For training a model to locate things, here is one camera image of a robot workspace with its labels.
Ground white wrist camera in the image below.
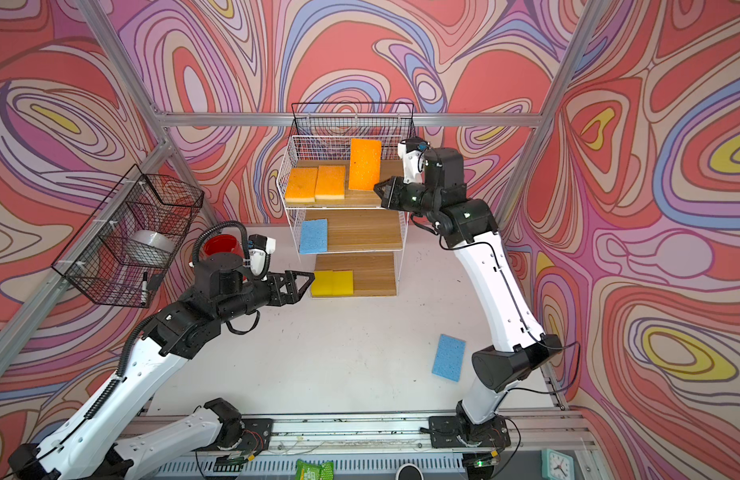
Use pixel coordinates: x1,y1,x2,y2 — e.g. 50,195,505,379
397,136,429,184
248,234,276,279

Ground aluminium frame post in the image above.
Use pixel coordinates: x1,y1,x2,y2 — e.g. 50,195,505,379
496,0,611,230

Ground white wire wooden shelf rack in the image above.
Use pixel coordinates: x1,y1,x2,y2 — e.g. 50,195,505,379
276,134,408,297

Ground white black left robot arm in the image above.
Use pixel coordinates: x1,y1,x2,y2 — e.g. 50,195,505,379
8,220,315,479

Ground green snack packet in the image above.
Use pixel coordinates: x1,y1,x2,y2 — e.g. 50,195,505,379
295,460,335,480

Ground teal desk clock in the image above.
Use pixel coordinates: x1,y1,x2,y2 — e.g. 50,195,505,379
541,449,576,480

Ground black wire wall basket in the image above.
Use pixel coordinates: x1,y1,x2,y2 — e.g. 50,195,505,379
52,166,204,308

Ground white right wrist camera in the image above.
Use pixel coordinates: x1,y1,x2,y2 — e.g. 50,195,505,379
397,136,429,184

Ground yellow thick sponge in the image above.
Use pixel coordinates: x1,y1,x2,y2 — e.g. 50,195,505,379
332,270,354,297
310,270,334,298

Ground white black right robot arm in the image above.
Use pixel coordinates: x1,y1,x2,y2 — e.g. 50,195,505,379
373,137,567,450

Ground red plastic cup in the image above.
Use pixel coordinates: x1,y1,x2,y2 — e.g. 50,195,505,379
202,234,244,258

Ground blue sponge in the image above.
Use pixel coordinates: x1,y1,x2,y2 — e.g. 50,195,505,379
432,334,466,382
299,219,328,255

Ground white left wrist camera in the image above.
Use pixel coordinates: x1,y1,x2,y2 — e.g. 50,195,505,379
248,234,276,279

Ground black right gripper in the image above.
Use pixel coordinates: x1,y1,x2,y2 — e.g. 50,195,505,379
374,175,441,218

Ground black marker pen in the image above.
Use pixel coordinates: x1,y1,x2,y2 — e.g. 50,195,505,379
140,271,149,307

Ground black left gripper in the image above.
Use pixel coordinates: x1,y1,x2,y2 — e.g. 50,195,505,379
213,271,315,328

